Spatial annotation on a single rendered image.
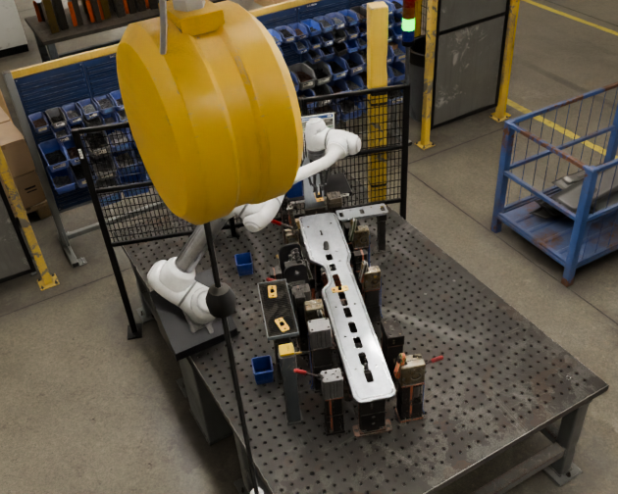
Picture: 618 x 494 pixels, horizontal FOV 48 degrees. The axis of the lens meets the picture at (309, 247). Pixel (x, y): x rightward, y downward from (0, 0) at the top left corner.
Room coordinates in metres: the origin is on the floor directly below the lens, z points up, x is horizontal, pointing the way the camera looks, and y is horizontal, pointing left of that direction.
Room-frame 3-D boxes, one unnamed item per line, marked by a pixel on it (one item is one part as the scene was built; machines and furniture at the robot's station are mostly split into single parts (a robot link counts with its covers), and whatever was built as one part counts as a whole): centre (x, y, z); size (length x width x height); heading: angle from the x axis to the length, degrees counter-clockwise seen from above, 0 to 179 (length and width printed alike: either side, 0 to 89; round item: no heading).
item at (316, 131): (3.05, -0.09, 1.62); 0.13 x 0.11 x 0.16; 60
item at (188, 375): (2.67, 0.58, 0.33); 0.31 x 0.31 x 0.66; 27
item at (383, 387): (2.57, -0.15, 1.00); 1.38 x 0.22 x 0.02; 8
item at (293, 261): (2.66, 0.08, 0.94); 0.18 x 0.13 x 0.49; 8
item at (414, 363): (2.04, -0.40, 0.88); 0.15 x 0.11 x 0.36; 98
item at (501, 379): (2.88, -0.05, 0.68); 2.56 x 1.61 x 0.04; 27
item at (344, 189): (3.46, 0.18, 1.01); 0.90 x 0.22 x 0.03; 98
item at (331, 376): (1.98, -0.05, 0.88); 0.11 x 0.10 x 0.36; 98
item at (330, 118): (3.61, -0.10, 1.30); 0.23 x 0.02 x 0.31; 98
